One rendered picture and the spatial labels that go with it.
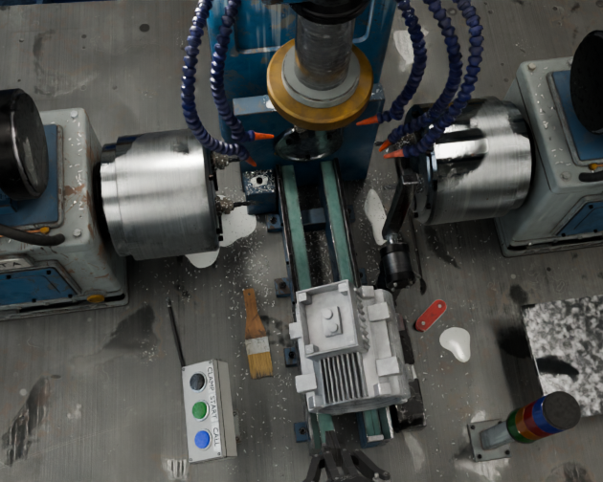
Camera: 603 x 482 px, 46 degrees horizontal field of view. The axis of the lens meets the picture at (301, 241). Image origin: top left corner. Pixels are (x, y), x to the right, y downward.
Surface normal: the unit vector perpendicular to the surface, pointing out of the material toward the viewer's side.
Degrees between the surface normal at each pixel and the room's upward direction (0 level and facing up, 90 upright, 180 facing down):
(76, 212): 0
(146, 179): 13
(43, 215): 0
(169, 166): 2
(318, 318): 23
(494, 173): 39
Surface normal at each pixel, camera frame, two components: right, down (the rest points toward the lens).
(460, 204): 0.15, 0.73
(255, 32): 0.14, 0.92
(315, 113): 0.03, -0.37
